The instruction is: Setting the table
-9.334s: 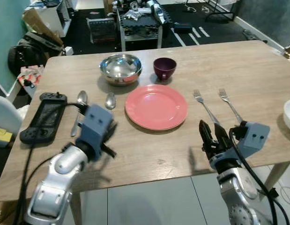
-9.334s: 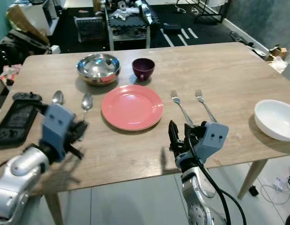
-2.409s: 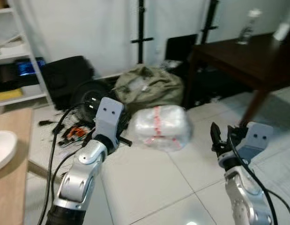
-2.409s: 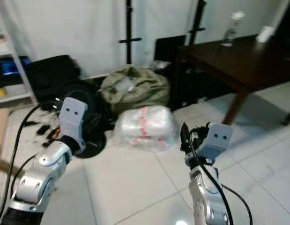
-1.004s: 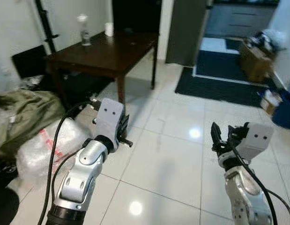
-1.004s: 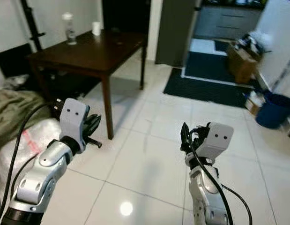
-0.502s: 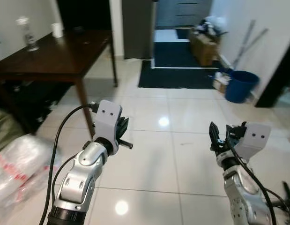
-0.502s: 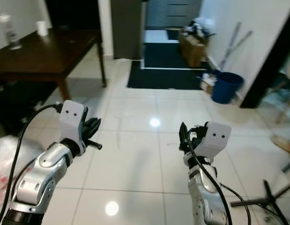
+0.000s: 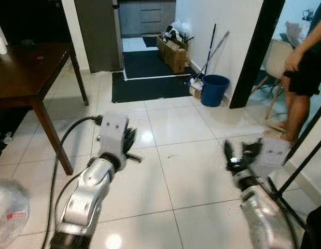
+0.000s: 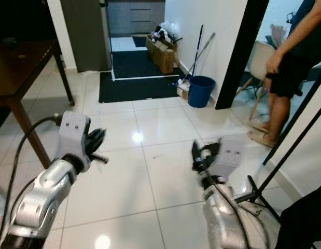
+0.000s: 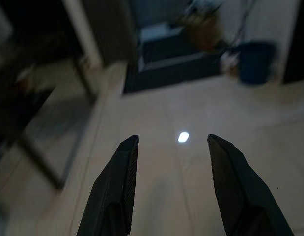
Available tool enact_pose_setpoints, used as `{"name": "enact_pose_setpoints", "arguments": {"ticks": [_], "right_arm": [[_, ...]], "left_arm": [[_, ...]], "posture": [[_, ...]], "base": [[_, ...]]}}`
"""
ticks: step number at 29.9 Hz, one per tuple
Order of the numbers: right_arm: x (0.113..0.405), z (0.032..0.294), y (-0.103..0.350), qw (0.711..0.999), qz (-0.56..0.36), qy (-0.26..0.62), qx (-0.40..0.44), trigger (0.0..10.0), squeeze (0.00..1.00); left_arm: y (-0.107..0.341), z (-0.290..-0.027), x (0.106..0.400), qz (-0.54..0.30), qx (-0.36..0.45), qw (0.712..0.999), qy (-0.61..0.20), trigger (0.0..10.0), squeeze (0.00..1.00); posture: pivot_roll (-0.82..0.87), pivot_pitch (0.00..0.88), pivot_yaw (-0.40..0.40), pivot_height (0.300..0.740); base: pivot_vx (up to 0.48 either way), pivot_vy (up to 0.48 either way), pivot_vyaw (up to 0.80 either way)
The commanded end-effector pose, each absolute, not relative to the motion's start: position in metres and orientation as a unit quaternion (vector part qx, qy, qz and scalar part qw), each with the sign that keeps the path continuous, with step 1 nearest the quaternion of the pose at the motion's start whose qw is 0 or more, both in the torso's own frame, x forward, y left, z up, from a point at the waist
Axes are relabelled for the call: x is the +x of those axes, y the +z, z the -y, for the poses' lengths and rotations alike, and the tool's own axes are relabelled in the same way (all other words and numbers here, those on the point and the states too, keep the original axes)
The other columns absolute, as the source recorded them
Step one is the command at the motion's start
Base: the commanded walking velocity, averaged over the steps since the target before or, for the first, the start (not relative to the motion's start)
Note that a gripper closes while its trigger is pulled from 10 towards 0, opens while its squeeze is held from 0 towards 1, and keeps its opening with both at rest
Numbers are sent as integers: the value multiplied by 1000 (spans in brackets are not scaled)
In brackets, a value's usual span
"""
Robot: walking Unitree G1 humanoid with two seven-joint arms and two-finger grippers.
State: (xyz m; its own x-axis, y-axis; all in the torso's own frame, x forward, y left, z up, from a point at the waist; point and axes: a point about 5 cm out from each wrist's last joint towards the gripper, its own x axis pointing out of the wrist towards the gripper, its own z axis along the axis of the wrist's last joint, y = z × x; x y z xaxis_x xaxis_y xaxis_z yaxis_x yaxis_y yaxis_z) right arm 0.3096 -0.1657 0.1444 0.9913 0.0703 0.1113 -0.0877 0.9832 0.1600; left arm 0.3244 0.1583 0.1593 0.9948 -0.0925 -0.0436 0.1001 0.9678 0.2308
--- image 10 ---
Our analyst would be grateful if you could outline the pale pink bag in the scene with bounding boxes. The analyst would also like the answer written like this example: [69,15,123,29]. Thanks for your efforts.
[267,23,288,47]

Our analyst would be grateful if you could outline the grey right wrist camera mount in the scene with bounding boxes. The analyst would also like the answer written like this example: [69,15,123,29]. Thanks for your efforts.
[212,136,249,180]

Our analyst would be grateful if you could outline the dark wooden table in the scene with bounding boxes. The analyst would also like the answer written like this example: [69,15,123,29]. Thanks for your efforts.
[0,40,76,169]

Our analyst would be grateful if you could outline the grey cabinet door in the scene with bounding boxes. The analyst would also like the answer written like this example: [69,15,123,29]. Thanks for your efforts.
[61,0,111,73]

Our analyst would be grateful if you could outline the black door frame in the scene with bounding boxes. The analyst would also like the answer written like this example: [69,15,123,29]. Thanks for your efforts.
[215,0,270,110]

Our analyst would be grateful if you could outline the grey broom stick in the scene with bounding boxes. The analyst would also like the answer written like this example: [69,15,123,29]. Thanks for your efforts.
[173,32,216,86]

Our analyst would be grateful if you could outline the black floor mat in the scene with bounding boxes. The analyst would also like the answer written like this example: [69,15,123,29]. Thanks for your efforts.
[99,71,182,104]

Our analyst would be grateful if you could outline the black mat white edge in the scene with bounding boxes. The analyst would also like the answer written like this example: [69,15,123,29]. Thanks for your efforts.
[111,50,182,81]

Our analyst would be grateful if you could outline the blue bucket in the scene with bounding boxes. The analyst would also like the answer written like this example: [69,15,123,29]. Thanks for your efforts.
[187,76,216,108]

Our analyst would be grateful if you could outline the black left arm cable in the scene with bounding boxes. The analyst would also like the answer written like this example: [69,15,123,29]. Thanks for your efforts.
[0,115,62,249]

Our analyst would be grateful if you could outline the open brown cardboard box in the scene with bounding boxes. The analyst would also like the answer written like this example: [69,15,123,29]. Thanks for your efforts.
[145,34,177,75]

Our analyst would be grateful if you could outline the grey kitchen drawers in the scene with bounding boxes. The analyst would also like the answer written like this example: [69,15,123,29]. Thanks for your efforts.
[107,0,166,37]

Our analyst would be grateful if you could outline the small carton box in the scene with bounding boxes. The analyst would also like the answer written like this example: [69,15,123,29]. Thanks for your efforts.
[176,80,191,100]

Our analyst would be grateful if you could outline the person in black shorts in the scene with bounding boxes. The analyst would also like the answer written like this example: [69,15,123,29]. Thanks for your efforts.
[247,0,321,148]

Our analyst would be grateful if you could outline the white chair wooden legs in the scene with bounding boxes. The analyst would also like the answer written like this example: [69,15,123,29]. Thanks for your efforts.
[235,40,277,122]

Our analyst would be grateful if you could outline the black and white bag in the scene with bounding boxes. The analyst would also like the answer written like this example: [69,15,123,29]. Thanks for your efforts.
[151,22,182,43]

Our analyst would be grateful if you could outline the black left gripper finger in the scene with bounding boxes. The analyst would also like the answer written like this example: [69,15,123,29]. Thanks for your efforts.
[87,127,108,147]

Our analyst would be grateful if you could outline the black mop stick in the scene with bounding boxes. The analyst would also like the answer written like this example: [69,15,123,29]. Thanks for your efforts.
[189,24,204,78]

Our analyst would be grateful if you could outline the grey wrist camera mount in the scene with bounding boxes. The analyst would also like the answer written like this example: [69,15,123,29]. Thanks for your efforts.
[59,112,91,172]
[212,136,249,180]

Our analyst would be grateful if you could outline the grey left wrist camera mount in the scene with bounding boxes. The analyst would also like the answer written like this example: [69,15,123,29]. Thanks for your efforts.
[59,112,91,172]

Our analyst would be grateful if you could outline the black metal stand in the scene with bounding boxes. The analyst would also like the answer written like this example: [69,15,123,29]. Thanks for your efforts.
[235,67,321,225]

